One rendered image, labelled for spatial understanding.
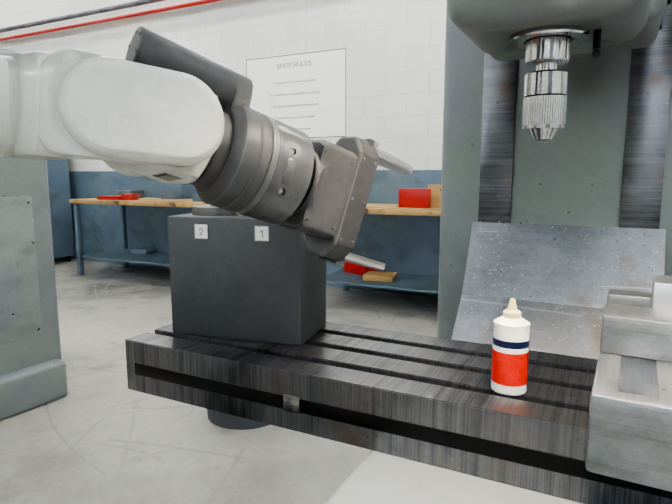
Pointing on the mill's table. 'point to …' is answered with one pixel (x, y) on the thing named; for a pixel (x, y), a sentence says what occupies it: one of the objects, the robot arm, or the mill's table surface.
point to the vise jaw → (637, 332)
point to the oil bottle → (510, 352)
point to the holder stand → (243, 278)
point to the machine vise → (631, 413)
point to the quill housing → (490, 13)
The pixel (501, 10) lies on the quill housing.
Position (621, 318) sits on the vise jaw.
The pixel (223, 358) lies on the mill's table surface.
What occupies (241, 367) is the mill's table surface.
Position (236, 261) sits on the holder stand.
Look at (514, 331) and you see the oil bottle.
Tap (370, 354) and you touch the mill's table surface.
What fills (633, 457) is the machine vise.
